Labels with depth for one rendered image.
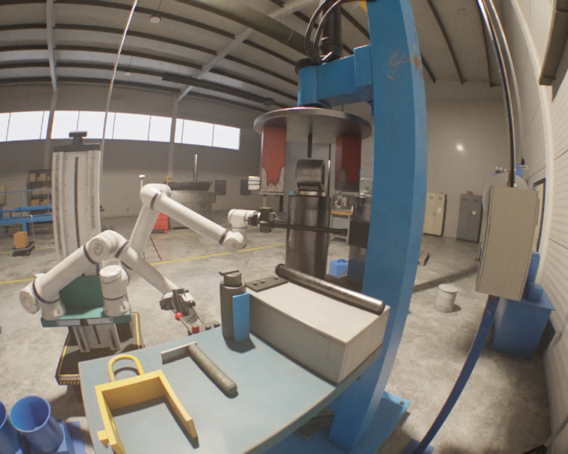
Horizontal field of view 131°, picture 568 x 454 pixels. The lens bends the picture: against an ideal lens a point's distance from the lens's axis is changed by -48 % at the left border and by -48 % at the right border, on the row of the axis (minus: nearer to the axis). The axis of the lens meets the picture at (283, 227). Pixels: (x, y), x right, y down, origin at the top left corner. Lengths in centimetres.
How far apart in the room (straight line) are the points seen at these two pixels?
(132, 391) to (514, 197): 121
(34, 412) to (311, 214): 203
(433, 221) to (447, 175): 215
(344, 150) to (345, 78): 35
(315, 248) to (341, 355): 67
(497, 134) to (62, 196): 1240
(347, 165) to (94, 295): 174
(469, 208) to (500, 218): 1003
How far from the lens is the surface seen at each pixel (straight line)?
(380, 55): 105
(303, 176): 115
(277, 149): 114
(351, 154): 124
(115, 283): 162
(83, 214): 180
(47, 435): 173
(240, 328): 72
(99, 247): 127
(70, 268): 139
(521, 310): 296
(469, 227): 1105
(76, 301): 189
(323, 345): 59
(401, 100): 93
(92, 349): 215
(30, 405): 189
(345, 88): 112
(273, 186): 112
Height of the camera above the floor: 149
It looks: 9 degrees down
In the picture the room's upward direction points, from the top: 3 degrees clockwise
